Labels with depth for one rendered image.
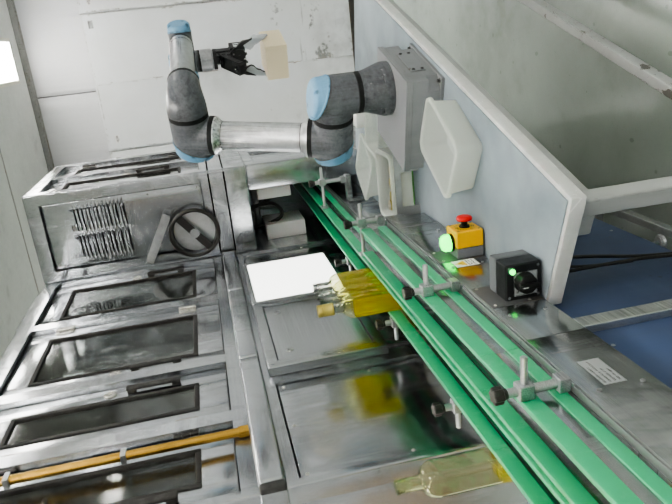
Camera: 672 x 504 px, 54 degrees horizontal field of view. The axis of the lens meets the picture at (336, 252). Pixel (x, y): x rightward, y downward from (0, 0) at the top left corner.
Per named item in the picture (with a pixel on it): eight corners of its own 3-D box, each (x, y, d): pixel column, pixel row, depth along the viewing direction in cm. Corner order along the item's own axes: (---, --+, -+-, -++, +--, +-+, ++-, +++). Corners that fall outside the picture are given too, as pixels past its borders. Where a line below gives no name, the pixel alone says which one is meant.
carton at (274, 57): (279, 29, 238) (258, 31, 237) (286, 44, 225) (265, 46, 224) (281, 61, 245) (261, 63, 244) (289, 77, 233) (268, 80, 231)
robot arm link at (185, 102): (159, 88, 178) (159, 19, 214) (167, 124, 185) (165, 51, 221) (202, 84, 179) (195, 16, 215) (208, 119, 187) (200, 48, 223)
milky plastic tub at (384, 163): (403, 208, 226) (379, 212, 225) (399, 144, 219) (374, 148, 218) (420, 221, 210) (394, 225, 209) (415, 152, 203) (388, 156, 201)
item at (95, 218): (244, 211, 351) (72, 238, 337) (234, 142, 339) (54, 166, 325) (257, 249, 286) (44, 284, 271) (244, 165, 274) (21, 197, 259)
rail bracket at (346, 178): (363, 200, 271) (310, 208, 267) (360, 160, 266) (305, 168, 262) (366, 203, 267) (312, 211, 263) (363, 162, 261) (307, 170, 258)
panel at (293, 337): (326, 257, 267) (243, 271, 262) (325, 250, 266) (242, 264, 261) (389, 353, 183) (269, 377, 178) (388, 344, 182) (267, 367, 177)
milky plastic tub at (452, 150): (478, 198, 165) (446, 203, 163) (448, 142, 179) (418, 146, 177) (492, 144, 152) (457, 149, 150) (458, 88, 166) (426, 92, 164)
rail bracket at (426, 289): (456, 286, 151) (400, 296, 148) (454, 256, 148) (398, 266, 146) (463, 292, 147) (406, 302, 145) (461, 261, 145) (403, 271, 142)
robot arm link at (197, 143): (352, 126, 182) (161, 121, 186) (353, 170, 192) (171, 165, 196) (355, 104, 191) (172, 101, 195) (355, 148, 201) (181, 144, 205)
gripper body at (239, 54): (244, 40, 236) (210, 43, 234) (246, 48, 230) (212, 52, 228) (246, 60, 241) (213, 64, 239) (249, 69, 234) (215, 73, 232)
